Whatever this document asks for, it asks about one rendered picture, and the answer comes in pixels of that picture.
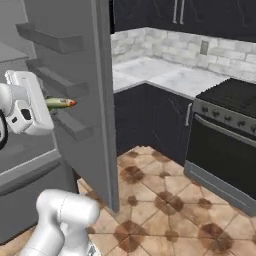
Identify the dark base cupboards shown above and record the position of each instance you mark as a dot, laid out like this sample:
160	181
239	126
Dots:
150	120

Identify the black and grey stove oven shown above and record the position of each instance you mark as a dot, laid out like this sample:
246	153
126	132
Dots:
226	140

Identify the grey fridge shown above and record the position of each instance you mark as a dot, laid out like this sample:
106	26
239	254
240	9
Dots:
20	166

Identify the grey fridge door shelf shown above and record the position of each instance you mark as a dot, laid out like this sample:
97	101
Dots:
53	40
75	128
63	83

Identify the grey fridge door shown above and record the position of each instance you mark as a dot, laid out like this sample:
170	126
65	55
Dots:
90	66

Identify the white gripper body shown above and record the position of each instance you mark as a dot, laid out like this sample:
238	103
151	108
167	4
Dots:
33	100

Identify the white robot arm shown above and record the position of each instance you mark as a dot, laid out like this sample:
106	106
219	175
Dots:
63	213

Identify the grey fridge freezer drawer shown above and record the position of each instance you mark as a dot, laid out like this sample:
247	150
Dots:
30	193

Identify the dark wall cupboards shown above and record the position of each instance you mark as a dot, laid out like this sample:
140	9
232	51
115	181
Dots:
213	16

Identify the grey wall outlet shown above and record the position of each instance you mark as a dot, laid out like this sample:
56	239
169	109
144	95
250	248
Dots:
204	47

